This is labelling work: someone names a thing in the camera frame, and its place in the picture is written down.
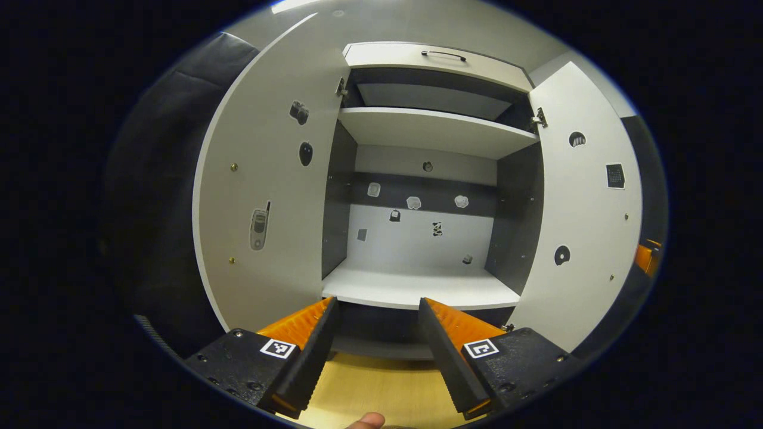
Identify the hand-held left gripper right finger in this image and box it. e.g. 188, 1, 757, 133
418, 297, 582, 421

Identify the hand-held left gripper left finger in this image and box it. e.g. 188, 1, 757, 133
182, 297, 340, 418

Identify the white cabinet door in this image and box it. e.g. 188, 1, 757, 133
192, 13, 349, 333
507, 61, 643, 352

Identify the white and grey cabinet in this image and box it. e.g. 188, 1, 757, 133
321, 41, 546, 361

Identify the white cabinet shelf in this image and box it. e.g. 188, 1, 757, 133
337, 107, 540, 160

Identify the white cabinet drawer front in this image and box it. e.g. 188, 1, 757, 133
343, 42, 534, 93

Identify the ceiling light panel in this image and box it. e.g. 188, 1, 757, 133
271, 0, 322, 14

